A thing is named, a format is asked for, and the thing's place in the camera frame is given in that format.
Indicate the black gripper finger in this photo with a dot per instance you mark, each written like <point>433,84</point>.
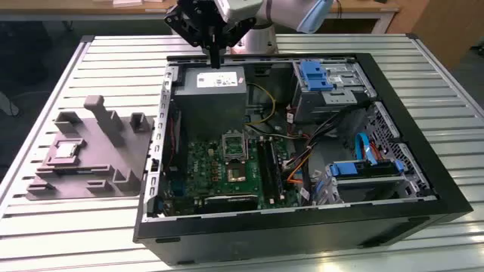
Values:
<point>185,31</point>
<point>236,35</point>

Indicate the silver green CPU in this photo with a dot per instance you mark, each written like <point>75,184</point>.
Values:
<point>65,150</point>

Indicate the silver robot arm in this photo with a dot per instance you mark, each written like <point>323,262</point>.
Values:
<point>257,39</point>

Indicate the black CPU socket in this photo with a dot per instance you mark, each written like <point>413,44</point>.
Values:
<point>236,174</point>

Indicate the blue plastic drive carrier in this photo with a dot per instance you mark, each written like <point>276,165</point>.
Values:
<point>313,76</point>

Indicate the grey power supply unit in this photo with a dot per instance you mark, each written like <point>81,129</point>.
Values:
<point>211,110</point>

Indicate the grey metal drive cage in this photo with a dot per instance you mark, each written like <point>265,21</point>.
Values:
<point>371,187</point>
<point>336,99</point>

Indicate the green motherboard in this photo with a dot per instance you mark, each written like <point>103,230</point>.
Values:
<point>211,170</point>

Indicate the black RAM slot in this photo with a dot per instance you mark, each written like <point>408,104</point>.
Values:
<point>263,170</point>
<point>272,170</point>
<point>267,170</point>

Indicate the RAM stick with blue label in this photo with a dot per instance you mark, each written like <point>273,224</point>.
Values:
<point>277,170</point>

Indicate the grey parts rack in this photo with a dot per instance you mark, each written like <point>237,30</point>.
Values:
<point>101,158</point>

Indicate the blue disk carrier with disk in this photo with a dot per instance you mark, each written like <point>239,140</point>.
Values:
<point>344,169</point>

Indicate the brown wooden cabinet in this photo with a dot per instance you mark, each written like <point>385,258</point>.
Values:
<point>445,28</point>

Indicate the green RAM stick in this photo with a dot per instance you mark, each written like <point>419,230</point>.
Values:
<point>72,171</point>

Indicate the black graphics card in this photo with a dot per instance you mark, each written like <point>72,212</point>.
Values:
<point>231,202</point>

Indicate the black PC case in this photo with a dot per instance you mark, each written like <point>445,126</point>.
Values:
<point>303,235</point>

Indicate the wooden desk with white frame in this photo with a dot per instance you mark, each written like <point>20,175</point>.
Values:
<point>359,8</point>

